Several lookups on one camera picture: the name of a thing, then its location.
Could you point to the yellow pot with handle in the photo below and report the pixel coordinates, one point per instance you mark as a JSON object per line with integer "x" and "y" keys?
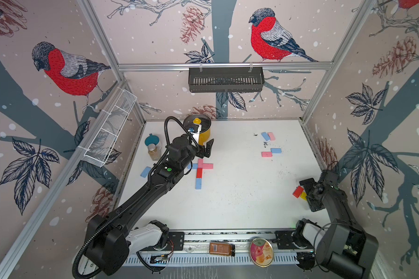
{"x": 204, "y": 135}

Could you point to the white wire basket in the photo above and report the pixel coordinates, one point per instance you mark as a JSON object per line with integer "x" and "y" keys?
{"x": 99, "y": 151}

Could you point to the brown spice jar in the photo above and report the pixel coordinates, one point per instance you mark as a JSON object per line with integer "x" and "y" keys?
{"x": 154, "y": 151}

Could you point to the pink block right cluster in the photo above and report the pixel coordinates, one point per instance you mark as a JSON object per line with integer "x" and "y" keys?
{"x": 266, "y": 154}

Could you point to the pink round cup lid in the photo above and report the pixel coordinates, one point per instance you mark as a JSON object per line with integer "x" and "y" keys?
{"x": 261, "y": 252}

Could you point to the glass lid yellow knob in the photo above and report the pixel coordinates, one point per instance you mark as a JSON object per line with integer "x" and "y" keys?
{"x": 198, "y": 122}

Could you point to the blue block table edge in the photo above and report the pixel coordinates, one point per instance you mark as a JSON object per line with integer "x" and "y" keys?
{"x": 145, "y": 172}

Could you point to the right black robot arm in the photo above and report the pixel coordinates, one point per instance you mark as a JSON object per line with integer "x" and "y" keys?
{"x": 341, "y": 246}

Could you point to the black hanging shelf basket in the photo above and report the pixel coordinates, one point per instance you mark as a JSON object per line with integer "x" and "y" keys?
{"x": 226, "y": 80}

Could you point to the brown packet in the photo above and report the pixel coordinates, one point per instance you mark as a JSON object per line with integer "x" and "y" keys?
{"x": 222, "y": 249}

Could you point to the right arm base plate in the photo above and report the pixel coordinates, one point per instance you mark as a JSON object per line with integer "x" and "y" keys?
{"x": 289, "y": 239}

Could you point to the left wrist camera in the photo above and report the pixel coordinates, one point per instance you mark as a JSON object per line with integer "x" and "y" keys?
{"x": 195, "y": 131}

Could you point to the red block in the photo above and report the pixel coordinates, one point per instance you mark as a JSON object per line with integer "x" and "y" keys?
{"x": 199, "y": 174}
{"x": 298, "y": 191}

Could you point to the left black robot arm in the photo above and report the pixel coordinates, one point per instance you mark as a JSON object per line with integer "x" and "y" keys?
{"x": 111, "y": 239}

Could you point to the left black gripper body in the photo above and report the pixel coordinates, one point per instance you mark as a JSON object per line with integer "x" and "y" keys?
{"x": 191, "y": 153}

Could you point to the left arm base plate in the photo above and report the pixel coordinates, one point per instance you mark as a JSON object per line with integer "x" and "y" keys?
{"x": 172, "y": 241}

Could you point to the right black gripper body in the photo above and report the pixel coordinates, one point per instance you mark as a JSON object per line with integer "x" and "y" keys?
{"x": 313, "y": 199}

